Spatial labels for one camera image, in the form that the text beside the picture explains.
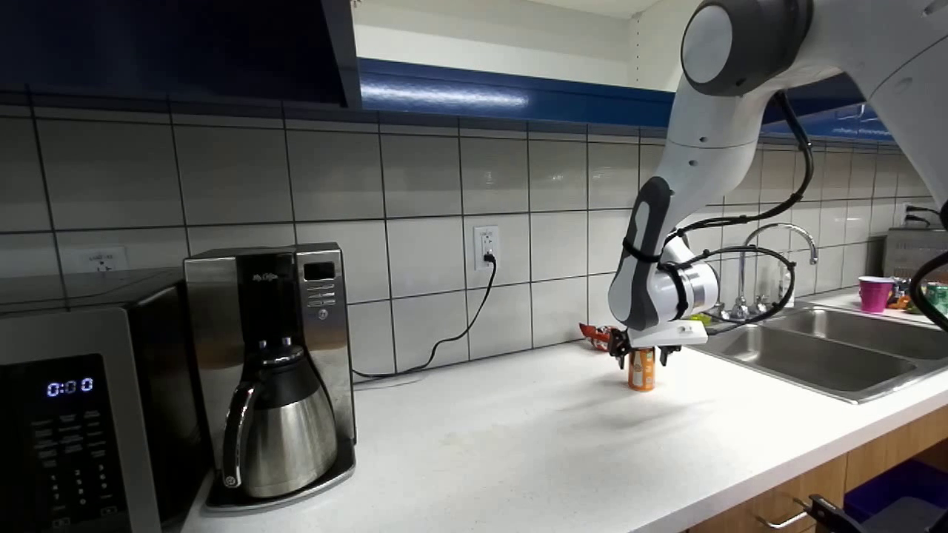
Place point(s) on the wooden lower cabinet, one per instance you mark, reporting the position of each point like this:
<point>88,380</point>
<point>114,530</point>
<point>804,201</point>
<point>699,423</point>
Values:
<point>832,477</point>

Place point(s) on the grey box on counter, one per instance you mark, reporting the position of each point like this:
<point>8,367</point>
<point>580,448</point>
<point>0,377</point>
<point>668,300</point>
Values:
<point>906,250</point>

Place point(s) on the chrome faucet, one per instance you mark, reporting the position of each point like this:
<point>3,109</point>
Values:
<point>740,311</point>

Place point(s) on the pink cup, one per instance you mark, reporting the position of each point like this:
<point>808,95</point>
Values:
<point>875,293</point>

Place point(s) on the black microwave oven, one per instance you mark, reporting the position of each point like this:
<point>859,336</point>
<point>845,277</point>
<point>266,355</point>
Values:
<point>99,414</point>

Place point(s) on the blue upper cupboard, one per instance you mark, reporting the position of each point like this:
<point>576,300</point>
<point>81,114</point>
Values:
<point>265,58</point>

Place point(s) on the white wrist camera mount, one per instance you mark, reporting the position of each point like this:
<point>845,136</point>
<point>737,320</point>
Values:
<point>679,333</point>

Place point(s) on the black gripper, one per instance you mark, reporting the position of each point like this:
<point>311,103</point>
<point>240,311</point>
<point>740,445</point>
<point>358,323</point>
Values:
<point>620,346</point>

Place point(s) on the steel coffee maker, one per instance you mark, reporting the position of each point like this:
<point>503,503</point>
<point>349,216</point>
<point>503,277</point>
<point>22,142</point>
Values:
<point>240,297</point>

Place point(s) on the steel coffee carafe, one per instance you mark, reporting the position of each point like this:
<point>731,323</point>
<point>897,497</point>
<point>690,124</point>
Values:
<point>280,429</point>

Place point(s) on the orange snack bag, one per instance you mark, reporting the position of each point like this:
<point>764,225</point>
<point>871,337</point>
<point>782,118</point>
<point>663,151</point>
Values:
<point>604,337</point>

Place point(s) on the white wall outlet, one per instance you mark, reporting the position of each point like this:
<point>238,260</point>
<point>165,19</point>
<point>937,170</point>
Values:
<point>485,241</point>

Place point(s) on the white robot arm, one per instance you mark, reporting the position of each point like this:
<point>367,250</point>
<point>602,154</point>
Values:
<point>737,66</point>

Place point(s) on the stainless steel sink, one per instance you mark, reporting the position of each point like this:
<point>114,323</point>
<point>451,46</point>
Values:
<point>839,354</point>

